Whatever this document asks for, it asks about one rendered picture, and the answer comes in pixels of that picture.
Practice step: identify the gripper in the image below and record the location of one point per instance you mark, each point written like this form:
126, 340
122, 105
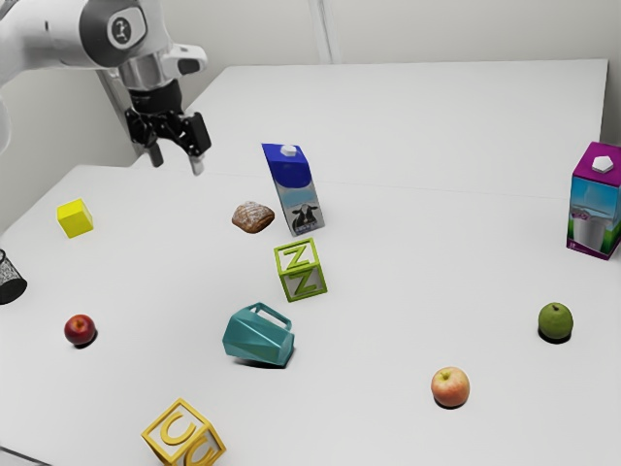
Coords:
154, 109

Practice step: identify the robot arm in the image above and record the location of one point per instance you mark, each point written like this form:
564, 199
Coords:
58, 39

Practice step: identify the teal faceted mug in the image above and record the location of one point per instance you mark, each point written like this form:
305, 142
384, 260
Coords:
257, 337

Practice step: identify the brown bread roll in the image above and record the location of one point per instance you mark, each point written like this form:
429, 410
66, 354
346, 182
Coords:
252, 217

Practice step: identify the plain yellow block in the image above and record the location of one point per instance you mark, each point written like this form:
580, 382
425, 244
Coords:
75, 218

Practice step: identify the blue milk carton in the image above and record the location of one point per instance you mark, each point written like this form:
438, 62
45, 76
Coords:
296, 191

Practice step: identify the green letter block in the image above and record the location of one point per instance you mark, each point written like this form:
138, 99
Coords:
300, 272

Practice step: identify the dark red apple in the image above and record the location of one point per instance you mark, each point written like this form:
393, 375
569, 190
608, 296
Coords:
79, 329

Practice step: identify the black mesh pen holder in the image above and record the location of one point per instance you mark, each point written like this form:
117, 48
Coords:
7, 276

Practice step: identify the yellow letter block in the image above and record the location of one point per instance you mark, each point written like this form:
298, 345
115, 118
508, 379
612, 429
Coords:
182, 437

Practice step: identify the red yellow apple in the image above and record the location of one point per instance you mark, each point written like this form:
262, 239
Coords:
450, 386

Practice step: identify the green apple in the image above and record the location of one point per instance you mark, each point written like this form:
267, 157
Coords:
555, 321

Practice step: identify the purple milk carton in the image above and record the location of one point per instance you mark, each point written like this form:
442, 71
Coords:
594, 204

